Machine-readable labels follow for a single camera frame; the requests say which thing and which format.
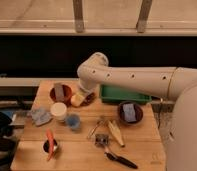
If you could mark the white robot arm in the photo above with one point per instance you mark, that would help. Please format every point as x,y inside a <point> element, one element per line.
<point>175,84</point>

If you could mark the white cylindrical cup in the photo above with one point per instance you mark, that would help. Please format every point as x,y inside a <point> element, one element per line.
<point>59,111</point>

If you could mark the grey crumpled cloth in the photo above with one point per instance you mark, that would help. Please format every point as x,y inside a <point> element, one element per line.
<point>40,116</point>

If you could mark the brown bowl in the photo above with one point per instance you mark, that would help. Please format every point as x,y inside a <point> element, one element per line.
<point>138,110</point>
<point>67,94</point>

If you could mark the grey sponge in left bowl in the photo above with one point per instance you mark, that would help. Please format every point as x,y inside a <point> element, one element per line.
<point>59,92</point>

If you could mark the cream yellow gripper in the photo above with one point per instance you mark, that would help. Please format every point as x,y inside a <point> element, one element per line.
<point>77,99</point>

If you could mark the brown bowl right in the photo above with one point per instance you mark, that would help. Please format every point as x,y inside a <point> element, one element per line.
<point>138,110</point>

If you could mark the blue sponge in right bowl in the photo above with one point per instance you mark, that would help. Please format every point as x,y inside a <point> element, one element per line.
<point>129,113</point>

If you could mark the metal spoon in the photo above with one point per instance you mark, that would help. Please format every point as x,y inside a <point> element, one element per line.
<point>98,123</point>

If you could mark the orange carrot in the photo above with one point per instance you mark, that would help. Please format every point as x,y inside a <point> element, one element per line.
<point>50,138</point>

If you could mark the brown bowl left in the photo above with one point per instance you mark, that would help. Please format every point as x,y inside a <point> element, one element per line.
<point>67,94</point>

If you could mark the small metal clip object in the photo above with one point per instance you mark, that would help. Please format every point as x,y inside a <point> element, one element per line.
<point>101,140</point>

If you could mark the green plastic tray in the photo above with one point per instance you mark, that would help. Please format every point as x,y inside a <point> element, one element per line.
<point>111,94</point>

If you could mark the black object at left edge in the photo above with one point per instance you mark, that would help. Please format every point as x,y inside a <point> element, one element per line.
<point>6,144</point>

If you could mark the blue small cup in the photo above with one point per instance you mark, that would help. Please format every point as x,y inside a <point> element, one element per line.
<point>73,122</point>

